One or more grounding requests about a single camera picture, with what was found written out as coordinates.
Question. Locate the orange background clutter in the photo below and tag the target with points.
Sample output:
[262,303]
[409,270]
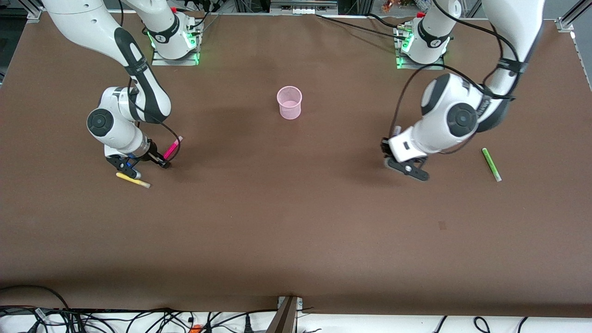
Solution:
[391,4]

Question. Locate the silver table edge bracket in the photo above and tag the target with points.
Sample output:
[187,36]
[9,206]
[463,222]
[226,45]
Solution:
[300,304]

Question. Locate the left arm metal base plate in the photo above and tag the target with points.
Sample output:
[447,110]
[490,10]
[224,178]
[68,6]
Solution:
[437,67]

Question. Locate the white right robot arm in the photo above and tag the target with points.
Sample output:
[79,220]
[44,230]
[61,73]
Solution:
[83,18]

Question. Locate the pink mesh pen holder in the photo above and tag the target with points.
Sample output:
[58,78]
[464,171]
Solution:
[290,111]

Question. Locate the yellow marker pen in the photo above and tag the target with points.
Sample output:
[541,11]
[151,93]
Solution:
[143,183]

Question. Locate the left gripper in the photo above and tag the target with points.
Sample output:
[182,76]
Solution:
[384,147]

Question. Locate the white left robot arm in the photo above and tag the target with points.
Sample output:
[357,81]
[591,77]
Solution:
[513,23]

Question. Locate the grey metal box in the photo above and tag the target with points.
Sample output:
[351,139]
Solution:
[303,5]

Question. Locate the aluminium frame profile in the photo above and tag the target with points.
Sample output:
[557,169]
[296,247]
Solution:
[33,14]
[568,22]

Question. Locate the dark metal post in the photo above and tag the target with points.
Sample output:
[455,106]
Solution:
[284,319]

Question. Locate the brown table cover sheet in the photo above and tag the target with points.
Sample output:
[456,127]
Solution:
[296,208]

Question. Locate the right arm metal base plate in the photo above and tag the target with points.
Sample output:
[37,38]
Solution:
[159,62]

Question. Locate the pink marker pen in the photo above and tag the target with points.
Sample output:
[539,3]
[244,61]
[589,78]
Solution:
[172,149]

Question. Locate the green marker pen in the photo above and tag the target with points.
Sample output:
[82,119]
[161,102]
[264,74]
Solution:
[490,163]

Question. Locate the black power plug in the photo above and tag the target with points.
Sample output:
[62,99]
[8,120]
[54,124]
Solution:
[247,326]

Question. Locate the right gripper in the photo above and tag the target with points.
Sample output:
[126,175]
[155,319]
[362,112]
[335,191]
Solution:
[154,156]

